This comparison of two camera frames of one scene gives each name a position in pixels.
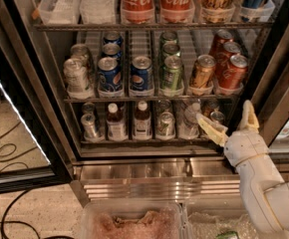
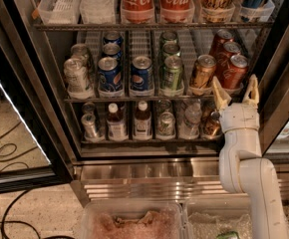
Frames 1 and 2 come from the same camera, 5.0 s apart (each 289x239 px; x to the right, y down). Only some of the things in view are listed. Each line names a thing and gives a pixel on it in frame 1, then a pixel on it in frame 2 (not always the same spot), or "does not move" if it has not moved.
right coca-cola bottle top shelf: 176,3 does not move
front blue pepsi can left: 110,76 does not move
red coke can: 233,76 does not move
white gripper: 244,147 → 240,118
